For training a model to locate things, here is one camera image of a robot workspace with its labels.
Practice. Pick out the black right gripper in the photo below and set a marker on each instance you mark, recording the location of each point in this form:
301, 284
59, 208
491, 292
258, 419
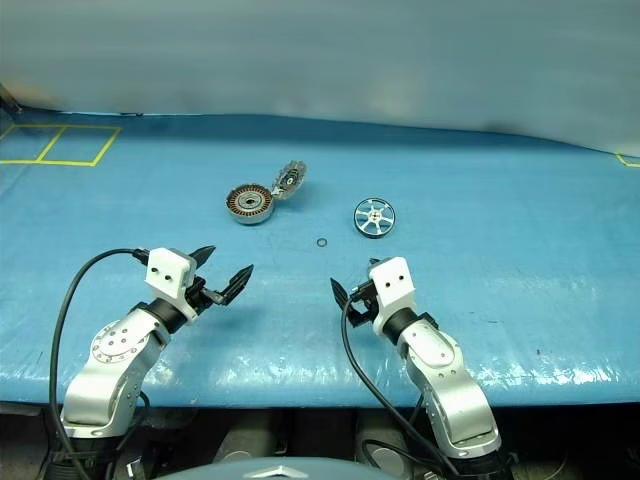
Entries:
364, 302

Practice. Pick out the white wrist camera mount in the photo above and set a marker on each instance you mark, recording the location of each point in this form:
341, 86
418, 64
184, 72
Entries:
167, 270
395, 287

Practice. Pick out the silver spoked wheel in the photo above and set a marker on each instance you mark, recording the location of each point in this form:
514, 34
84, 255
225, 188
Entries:
375, 218

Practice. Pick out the dark rounded shape under table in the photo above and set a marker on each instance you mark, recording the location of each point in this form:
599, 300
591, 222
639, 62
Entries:
240, 445
382, 450

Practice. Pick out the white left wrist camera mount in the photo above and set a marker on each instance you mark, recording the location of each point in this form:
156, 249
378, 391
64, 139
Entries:
167, 270

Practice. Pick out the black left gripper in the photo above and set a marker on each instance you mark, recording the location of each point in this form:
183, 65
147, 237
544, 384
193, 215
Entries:
200, 295

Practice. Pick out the grey robot torso with logo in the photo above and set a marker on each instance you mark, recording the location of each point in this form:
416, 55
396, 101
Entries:
240, 472

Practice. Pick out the small black background object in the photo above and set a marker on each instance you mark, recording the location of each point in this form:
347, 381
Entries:
132, 114

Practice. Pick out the grey round metal disc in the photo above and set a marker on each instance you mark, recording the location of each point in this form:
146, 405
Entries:
247, 204

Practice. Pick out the blue plastic table cover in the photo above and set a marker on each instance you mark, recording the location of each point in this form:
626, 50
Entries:
450, 200

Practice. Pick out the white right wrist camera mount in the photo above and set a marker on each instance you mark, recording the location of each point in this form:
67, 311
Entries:
395, 287

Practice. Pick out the silver toothed gear carrier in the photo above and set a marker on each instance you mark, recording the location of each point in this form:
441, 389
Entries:
290, 176

